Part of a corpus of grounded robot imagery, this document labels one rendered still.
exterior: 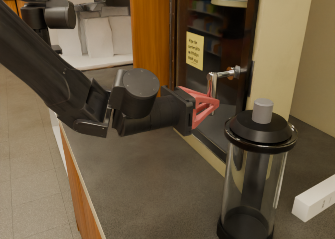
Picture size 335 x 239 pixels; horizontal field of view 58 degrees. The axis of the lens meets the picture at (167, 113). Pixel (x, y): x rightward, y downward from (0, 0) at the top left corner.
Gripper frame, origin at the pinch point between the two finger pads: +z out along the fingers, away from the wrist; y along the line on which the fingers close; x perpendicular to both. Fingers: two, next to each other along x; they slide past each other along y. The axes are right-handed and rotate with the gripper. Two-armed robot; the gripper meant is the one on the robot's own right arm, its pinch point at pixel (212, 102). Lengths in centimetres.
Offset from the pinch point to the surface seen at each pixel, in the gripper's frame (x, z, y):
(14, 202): 116, -51, 137
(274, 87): -3.5, 10.5, -5.4
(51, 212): 115, -31, 116
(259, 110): -5.5, -3.2, -15.8
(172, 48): -5.0, 4.0, 25.3
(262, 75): -6.2, 6.9, -5.3
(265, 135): -2.9, -4.1, -18.6
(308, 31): -7, 48, 20
